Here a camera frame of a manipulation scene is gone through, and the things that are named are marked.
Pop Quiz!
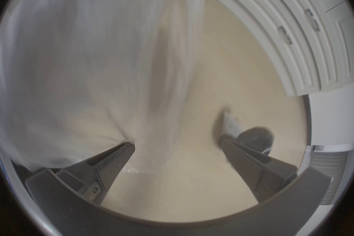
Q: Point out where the clear plastic bag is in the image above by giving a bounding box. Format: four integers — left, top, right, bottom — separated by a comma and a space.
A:
0, 0, 206, 172

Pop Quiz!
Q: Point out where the crumpled black plastic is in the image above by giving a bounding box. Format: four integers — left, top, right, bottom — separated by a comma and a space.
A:
236, 127, 274, 156

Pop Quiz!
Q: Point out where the white printed wrapper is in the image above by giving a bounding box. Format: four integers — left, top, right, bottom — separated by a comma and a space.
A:
222, 112, 245, 140

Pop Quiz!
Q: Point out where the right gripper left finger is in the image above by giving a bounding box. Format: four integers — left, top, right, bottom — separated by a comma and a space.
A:
56, 142, 136, 204

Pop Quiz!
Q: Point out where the white wardrobe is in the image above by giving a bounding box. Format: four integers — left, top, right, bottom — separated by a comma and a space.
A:
186, 0, 354, 97

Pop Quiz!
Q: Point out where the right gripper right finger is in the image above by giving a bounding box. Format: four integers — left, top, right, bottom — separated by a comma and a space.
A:
219, 138, 299, 203

